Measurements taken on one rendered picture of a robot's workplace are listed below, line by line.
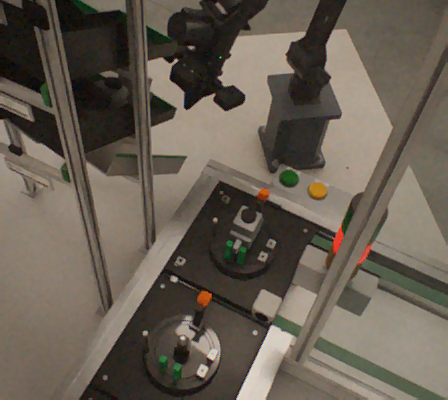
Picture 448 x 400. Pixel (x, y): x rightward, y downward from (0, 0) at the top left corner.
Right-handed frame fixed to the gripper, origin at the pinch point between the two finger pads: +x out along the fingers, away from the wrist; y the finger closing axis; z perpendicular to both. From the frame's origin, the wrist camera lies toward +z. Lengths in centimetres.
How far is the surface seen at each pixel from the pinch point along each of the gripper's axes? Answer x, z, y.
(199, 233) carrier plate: 22.5, 4.2, 17.1
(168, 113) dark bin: 0.1, 9.2, 1.8
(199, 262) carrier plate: 23.7, 8.9, 21.8
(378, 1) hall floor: 38, -247, -44
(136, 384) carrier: 32, 33, 31
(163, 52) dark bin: -13.9, 15.9, 0.0
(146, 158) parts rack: 4.5, 17.6, 6.0
